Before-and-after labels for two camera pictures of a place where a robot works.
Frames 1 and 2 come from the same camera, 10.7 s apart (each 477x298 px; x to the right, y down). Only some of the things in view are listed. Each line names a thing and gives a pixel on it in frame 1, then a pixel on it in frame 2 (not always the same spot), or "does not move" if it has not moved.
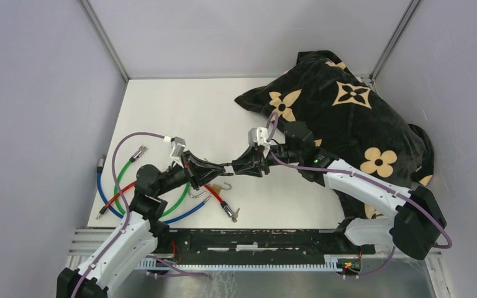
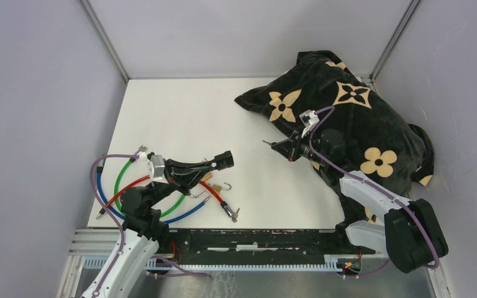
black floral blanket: (351, 120) does not move
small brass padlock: (218, 188) does not move
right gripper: (255, 158) -> (295, 142)
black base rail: (301, 245) does not move
